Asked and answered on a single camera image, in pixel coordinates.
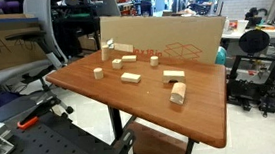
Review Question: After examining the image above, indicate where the small wooden cylinder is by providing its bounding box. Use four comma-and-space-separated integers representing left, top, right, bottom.
93, 67, 105, 81
149, 55, 161, 68

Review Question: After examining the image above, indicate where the rectangular wooden block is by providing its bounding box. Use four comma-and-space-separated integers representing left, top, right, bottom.
120, 71, 143, 85
121, 54, 138, 63

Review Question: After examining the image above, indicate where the square wooden block with hole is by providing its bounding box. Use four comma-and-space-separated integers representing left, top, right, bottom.
111, 57, 124, 71

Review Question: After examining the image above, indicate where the tall wooden cylinder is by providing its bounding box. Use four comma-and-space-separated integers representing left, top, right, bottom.
100, 44, 111, 62

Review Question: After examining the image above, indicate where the flat light wooden plank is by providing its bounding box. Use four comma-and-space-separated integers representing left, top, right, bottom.
113, 40, 134, 55

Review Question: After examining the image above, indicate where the crumpled white paper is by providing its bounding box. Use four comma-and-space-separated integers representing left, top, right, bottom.
106, 38, 115, 50

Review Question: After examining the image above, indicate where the wooden table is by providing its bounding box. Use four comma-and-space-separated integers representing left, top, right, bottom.
107, 96, 197, 154

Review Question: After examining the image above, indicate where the large cardboard sheet red print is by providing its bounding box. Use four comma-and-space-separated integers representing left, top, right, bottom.
98, 5, 231, 74

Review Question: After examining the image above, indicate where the brown wooden base board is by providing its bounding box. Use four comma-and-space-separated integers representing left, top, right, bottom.
127, 116, 189, 154

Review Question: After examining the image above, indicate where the dark grey office chair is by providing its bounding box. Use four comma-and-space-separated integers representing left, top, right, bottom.
91, 0, 121, 19

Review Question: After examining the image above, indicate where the teal ball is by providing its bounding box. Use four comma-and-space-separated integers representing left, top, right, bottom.
213, 45, 229, 66

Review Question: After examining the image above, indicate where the black 3d printer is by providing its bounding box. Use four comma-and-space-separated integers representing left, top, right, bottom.
224, 51, 275, 113

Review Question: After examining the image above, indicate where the black perforated mounting platform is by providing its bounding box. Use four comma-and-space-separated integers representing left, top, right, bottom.
0, 86, 145, 154

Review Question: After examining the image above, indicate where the white cup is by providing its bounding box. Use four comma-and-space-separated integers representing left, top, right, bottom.
236, 18, 251, 34

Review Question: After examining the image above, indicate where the black filament spool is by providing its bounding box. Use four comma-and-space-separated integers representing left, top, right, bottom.
237, 27, 272, 55

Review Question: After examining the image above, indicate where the white desk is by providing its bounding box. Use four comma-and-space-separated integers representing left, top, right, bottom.
221, 24, 275, 48

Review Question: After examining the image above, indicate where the black clamp orange handle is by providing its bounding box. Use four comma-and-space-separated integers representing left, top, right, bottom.
14, 94, 75, 131
98, 128, 138, 154

